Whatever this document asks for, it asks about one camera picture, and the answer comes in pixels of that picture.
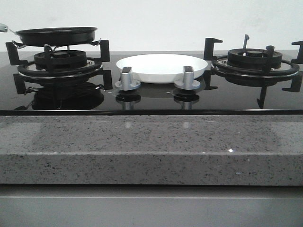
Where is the white ceramic plate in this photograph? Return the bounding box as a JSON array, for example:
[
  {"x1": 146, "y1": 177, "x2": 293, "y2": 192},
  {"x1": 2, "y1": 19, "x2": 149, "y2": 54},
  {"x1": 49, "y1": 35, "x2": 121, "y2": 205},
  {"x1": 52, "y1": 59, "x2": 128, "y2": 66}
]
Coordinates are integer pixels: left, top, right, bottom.
[{"x1": 116, "y1": 54, "x2": 208, "y2": 84}]

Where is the black frying pan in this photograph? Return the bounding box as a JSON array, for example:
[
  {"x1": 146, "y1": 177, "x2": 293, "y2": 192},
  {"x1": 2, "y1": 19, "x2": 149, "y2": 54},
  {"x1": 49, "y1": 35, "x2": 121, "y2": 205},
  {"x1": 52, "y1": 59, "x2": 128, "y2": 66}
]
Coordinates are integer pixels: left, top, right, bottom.
[{"x1": 15, "y1": 27, "x2": 98, "y2": 46}]

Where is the silver left stove knob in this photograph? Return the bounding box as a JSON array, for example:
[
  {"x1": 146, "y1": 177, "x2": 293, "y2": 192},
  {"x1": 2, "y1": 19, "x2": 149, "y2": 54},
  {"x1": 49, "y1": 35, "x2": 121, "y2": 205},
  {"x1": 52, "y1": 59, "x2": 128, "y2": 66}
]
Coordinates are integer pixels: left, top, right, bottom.
[{"x1": 115, "y1": 67, "x2": 141, "y2": 91}]

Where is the silver stove knob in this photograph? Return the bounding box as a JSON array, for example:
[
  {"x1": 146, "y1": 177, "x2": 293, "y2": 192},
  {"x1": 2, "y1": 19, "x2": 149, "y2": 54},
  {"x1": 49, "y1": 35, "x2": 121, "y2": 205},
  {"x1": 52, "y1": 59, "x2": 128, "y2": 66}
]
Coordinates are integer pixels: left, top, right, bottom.
[
  {"x1": 115, "y1": 67, "x2": 141, "y2": 91},
  {"x1": 174, "y1": 66, "x2": 201, "y2": 90}
]

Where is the silver right stove knob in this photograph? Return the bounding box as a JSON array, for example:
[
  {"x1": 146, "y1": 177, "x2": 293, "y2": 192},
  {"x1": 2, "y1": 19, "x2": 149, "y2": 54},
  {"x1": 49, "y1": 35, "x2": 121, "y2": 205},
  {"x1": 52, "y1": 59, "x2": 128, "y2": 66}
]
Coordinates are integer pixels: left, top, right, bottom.
[{"x1": 174, "y1": 66, "x2": 201, "y2": 90}]

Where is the black left pan support grate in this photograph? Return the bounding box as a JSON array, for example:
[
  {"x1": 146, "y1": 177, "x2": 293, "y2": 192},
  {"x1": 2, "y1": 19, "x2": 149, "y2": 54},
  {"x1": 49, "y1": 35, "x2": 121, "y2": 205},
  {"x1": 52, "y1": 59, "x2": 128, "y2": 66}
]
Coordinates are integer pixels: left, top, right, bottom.
[{"x1": 6, "y1": 40, "x2": 112, "y2": 94}]

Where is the black pan support grate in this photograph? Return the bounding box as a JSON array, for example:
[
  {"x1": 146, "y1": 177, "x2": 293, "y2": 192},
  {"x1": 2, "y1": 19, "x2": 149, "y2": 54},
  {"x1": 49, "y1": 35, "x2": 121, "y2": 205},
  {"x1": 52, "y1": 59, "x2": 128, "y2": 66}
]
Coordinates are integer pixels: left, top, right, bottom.
[
  {"x1": 204, "y1": 35, "x2": 303, "y2": 109},
  {"x1": 6, "y1": 40, "x2": 112, "y2": 94}
]

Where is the black left gas burner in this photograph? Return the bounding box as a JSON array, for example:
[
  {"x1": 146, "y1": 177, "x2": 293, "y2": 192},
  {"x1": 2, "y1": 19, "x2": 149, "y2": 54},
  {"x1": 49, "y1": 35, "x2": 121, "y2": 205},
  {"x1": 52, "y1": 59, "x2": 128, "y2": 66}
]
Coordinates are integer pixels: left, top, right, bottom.
[{"x1": 34, "y1": 50, "x2": 87, "y2": 71}]

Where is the black gas burner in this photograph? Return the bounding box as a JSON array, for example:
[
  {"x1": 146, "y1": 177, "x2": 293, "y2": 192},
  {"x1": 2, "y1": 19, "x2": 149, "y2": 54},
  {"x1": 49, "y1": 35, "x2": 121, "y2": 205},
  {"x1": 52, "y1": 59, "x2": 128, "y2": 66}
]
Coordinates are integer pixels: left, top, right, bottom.
[
  {"x1": 227, "y1": 48, "x2": 269, "y2": 70},
  {"x1": 34, "y1": 50, "x2": 87, "y2": 71}
]

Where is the black right gas burner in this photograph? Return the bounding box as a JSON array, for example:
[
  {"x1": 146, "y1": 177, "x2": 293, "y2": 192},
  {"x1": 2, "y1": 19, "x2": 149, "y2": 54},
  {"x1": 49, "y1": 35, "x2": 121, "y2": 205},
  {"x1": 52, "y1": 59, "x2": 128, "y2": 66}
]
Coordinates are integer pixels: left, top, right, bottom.
[{"x1": 227, "y1": 48, "x2": 269, "y2": 70}]

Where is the black glass gas hob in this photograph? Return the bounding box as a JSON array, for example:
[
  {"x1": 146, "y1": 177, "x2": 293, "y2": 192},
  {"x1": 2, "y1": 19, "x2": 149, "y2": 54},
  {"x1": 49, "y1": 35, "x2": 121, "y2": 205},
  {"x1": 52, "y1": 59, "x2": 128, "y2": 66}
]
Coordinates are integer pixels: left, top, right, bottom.
[{"x1": 0, "y1": 52, "x2": 303, "y2": 116}]

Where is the black right pan support grate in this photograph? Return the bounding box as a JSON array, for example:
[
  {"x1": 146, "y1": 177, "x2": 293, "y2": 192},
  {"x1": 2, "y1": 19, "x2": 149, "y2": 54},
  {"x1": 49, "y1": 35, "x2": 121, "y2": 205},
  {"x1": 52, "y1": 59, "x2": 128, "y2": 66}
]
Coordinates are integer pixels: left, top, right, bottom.
[{"x1": 204, "y1": 35, "x2": 303, "y2": 109}]

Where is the grey cabinet front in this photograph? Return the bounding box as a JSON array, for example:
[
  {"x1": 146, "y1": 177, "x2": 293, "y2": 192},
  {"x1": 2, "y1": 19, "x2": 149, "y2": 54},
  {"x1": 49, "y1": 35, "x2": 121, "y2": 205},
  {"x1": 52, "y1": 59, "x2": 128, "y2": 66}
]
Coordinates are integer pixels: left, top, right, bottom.
[{"x1": 0, "y1": 186, "x2": 303, "y2": 227}]

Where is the small wire pan trivet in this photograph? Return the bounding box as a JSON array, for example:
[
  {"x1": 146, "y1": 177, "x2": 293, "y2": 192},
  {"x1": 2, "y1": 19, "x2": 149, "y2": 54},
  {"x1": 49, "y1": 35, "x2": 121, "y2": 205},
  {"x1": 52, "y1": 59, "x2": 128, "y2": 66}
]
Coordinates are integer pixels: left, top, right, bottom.
[{"x1": 11, "y1": 39, "x2": 102, "y2": 51}]

